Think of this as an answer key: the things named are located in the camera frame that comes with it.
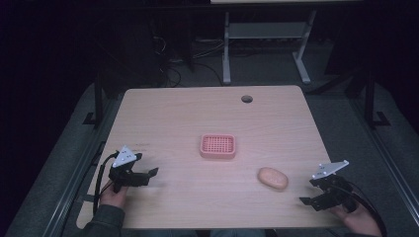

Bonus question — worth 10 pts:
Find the person's right hand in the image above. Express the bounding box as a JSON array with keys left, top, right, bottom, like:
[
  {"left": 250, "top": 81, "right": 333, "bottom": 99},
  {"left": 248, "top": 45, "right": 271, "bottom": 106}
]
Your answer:
[{"left": 328, "top": 200, "right": 375, "bottom": 237}]

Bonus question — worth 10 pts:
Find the tangle of floor cables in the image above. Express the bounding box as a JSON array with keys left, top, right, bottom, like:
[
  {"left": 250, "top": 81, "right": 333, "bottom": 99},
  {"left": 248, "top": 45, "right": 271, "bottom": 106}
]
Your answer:
[{"left": 151, "top": 34, "right": 226, "bottom": 87}]

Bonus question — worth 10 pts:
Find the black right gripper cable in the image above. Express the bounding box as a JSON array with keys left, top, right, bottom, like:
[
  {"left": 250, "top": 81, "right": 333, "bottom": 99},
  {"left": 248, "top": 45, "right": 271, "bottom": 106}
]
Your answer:
[{"left": 342, "top": 181, "right": 388, "bottom": 237}]

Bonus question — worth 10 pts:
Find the pink soap dish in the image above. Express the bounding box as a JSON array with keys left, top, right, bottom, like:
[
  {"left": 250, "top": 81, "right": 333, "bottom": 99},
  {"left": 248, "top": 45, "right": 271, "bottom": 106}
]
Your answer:
[{"left": 199, "top": 132, "right": 237, "bottom": 161}]

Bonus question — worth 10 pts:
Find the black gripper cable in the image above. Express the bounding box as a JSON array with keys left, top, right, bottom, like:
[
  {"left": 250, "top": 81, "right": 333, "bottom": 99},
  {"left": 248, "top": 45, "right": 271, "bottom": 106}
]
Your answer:
[
  {"left": 342, "top": 181, "right": 388, "bottom": 237},
  {"left": 92, "top": 151, "right": 121, "bottom": 215}
]

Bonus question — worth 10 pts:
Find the black metal post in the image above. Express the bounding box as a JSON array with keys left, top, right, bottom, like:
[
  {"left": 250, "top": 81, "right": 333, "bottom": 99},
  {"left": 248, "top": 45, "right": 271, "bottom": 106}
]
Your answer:
[
  {"left": 82, "top": 70, "right": 107, "bottom": 126},
  {"left": 363, "top": 70, "right": 391, "bottom": 128}
]

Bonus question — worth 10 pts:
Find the grey metal stand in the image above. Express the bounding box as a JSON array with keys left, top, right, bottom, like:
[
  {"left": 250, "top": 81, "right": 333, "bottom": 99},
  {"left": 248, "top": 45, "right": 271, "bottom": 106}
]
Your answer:
[{"left": 221, "top": 9, "right": 318, "bottom": 86}]

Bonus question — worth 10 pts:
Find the person's left hand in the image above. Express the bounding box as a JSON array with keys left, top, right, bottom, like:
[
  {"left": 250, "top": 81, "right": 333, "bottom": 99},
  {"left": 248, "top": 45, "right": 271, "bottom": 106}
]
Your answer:
[{"left": 99, "top": 180, "right": 128, "bottom": 209}]

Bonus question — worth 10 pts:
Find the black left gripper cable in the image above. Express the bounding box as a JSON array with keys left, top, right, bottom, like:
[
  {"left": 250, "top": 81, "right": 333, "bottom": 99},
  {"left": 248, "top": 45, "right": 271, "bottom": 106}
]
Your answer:
[{"left": 92, "top": 151, "right": 121, "bottom": 215}]

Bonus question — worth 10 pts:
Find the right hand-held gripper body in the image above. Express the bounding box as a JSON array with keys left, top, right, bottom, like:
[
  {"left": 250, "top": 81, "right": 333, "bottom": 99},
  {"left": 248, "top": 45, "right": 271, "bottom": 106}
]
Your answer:
[{"left": 310, "top": 159, "right": 359, "bottom": 212}]

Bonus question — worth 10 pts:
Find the bread roll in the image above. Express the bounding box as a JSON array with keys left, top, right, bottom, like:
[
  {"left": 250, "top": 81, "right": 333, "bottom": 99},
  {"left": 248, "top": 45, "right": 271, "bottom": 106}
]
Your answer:
[{"left": 257, "top": 166, "right": 290, "bottom": 192}]

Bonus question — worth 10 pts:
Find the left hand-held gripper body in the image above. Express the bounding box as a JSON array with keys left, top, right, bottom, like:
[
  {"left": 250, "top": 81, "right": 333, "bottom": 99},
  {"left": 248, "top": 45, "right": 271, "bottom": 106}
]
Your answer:
[{"left": 108, "top": 144, "right": 148, "bottom": 195}]

